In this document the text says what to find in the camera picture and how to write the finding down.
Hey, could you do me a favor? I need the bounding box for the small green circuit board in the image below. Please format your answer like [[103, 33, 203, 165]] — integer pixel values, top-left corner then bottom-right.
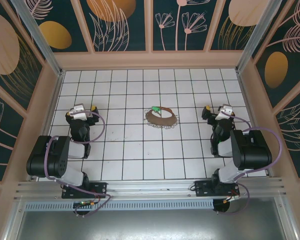
[[73, 200, 97, 209]]

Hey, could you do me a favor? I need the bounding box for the grey metal sheet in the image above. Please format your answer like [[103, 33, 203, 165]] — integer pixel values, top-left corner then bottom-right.
[[4, 196, 296, 240]]

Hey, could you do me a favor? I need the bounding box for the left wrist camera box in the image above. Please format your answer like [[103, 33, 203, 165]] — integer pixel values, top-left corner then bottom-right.
[[71, 104, 90, 120]]

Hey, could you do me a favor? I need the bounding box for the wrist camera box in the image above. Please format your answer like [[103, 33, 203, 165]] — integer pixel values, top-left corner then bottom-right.
[[71, 104, 90, 120], [215, 103, 235, 121]]

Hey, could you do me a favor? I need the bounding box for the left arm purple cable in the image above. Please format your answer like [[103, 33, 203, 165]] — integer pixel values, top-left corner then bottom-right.
[[44, 111, 114, 218]]

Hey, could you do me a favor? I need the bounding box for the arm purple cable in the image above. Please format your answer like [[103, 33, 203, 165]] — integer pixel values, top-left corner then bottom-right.
[[44, 111, 114, 218], [214, 111, 284, 216]]

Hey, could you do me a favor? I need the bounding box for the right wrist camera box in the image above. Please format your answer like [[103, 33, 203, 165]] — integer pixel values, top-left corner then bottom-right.
[[215, 103, 235, 121]]

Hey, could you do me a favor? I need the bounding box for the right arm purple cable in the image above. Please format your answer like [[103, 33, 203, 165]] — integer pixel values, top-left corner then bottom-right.
[[214, 111, 284, 216]]

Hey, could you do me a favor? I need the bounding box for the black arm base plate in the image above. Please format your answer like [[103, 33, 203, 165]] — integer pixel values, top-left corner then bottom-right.
[[194, 180, 241, 199], [61, 181, 108, 200]]

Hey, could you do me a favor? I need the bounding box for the orange white wire connector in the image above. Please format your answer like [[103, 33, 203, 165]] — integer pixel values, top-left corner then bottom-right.
[[223, 194, 241, 204]]

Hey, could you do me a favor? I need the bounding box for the aluminium frame post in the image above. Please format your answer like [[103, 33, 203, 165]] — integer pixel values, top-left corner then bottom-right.
[[235, 0, 285, 74], [9, 0, 66, 77]]

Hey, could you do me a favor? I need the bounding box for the aluminium mounting rail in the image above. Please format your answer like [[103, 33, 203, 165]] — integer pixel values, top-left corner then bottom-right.
[[13, 176, 289, 201]]

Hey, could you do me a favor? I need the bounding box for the slotted grey cable duct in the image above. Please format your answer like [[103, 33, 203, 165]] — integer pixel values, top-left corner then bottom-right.
[[23, 199, 215, 211]]

